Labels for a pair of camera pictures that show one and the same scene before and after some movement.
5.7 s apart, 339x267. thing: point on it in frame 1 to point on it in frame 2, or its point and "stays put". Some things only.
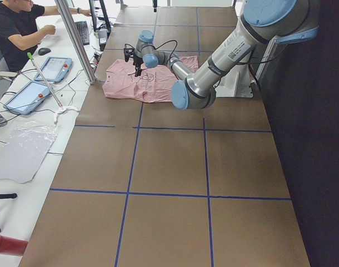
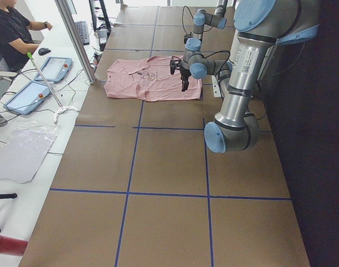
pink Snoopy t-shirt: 154,85 stays put
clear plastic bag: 27,147 stays put
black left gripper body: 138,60 to 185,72
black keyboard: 82,28 stays put
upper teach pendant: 55,69 stays put
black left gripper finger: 138,72 to 185,83
